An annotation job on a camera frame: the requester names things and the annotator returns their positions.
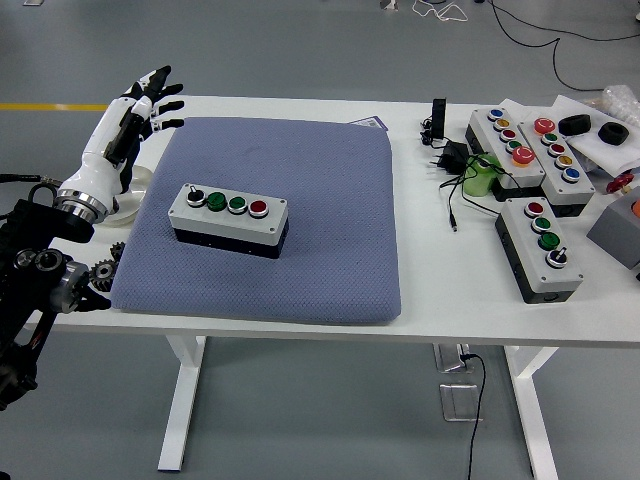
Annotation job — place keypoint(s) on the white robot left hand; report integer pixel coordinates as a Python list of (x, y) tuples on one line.
[(97, 165)]

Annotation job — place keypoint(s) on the grey four-button control box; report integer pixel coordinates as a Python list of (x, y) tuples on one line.
[(530, 240), (225, 226)]

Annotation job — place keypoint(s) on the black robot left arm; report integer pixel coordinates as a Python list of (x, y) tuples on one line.
[(20, 280)]

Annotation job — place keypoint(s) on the five-button box, blue end button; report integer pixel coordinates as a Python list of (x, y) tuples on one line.
[(508, 134)]

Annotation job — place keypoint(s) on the five-button box, red mushroom end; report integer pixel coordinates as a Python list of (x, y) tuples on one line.
[(557, 150)]

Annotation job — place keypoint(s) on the grey box with orange button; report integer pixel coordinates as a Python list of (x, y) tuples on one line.
[(612, 225)]

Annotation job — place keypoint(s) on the white shallow dish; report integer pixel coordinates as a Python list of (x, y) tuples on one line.
[(141, 180)]

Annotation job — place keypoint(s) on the black metal gear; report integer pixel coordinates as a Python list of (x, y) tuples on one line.
[(102, 277), (118, 251)]

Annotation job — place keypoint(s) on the blue-grey textured mat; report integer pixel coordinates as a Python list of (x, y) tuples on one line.
[(325, 225)]

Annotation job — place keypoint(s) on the white table leg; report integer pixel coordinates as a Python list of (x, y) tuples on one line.
[(182, 410), (537, 425)]

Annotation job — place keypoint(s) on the grey metal floor piece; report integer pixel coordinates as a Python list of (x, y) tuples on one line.
[(389, 4)]

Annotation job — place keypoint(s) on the black upright small device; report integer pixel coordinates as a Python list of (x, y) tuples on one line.
[(439, 120)]

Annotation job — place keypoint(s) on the black power adapter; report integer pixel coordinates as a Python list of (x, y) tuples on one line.
[(455, 152)]

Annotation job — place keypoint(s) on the green foam block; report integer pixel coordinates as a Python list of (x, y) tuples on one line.
[(475, 185)]

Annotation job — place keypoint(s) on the white foam sheet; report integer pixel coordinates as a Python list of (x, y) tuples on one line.
[(607, 156)]

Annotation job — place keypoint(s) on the clear plastic bag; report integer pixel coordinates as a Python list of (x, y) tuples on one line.
[(622, 100)]

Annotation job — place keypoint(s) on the clear acrylic bracket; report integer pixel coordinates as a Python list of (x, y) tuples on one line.
[(450, 360), (457, 400)]

